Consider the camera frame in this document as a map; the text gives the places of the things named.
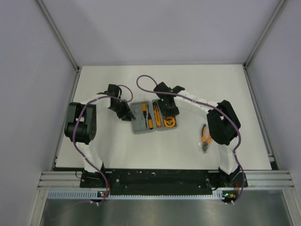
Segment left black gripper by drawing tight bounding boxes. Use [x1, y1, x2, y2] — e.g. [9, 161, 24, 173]
[109, 99, 135, 121]

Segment orange black utility knife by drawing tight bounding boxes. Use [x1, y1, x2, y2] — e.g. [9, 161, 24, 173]
[153, 103, 162, 127]

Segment orange tape measure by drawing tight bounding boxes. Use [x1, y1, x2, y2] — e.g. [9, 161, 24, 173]
[164, 116, 176, 128]

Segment grey plastic tool case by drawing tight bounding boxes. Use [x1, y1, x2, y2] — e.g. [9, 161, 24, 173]
[130, 99, 178, 135]

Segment orange black screwdriver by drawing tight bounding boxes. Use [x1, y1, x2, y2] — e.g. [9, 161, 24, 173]
[142, 103, 147, 128]
[147, 105, 154, 129]

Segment orange handled pliers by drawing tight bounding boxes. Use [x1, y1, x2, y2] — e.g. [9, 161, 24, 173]
[200, 124, 211, 153]

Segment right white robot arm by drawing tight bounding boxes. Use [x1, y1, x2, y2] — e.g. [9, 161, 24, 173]
[153, 82, 241, 186]

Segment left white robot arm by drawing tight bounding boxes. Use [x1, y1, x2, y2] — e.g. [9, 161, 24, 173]
[64, 84, 135, 187]

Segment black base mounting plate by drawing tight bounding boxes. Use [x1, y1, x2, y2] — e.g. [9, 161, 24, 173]
[80, 168, 248, 195]

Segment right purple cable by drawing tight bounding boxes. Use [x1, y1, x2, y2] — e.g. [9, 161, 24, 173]
[136, 74, 246, 205]

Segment purple cable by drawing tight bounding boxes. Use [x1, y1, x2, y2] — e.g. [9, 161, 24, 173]
[136, 74, 246, 205]
[72, 84, 134, 206]

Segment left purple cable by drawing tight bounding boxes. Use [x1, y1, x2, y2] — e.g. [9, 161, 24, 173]
[72, 84, 134, 206]

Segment aluminium front frame rail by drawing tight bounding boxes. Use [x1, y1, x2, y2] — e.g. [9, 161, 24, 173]
[38, 169, 294, 190]

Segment grey slotted cable duct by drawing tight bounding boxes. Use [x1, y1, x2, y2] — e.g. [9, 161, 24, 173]
[47, 190, 236, 201]

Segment left aluminium corner post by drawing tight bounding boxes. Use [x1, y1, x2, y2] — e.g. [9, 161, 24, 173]
[34, 0, 80, 72]

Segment aluminium corner post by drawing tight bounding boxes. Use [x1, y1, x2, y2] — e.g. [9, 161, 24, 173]
[244, 0, 288, 68]
[34, 0, 80, 72]

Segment right aluminium corner post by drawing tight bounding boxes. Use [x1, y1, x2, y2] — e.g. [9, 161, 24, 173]
[244, 0, 288, 68]

